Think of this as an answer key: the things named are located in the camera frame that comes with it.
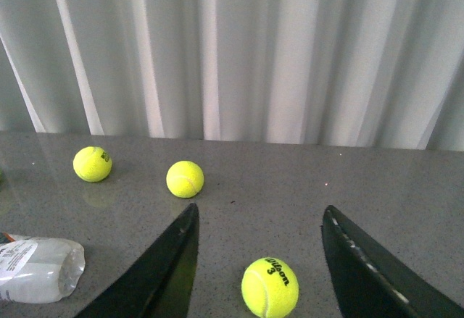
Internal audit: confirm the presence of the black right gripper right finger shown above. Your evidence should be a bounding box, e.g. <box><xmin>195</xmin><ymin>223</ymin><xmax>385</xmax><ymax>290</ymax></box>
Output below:
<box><xmin>321</xmin><ymin>206</ymin><xmax>463</xmax><ymax>317</ymax></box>

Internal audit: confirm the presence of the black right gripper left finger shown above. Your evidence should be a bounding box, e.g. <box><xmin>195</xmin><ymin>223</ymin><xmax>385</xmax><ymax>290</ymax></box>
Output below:
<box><xmin>77</xmin><ymin>204</ymin><xmax>199</xmax><ymax>317</ymax></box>

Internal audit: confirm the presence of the clear Wilson tennis ball can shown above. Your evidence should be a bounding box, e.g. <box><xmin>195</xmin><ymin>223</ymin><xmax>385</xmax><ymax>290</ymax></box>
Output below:
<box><xmin>1</xmin><ymin>233</ymin><xmax>86</xmax><ymax>304</ymax></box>

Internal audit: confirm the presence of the Wilson 3 tennis ball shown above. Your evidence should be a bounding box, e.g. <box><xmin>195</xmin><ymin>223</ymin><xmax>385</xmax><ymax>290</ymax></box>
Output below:
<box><xmin>241</xmin><ymin>257</ymin><xmax>299</xmax><ymax>317</ymax></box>

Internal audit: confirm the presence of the middle tennis ball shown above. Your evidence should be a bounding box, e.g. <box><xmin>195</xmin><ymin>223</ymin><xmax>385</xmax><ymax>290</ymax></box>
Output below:
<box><xmin>166</xmin><ymin>161</ymin><xmax>204</xmax><ymax>198</ymax></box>

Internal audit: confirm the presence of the far left tennis ball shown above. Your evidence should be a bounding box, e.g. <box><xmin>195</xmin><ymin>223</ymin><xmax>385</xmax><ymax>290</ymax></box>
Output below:
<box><xmin>72</xmin><ymin>146</ymin><xmax>112</xmax><ymax>183</ymax></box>

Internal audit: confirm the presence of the white pleated curtain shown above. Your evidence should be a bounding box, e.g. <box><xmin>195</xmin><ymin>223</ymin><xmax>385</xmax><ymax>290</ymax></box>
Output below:
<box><xmin>1</xmin><ymin>0</ymin><xmax>463</xmax><ymax>151</ymax></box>

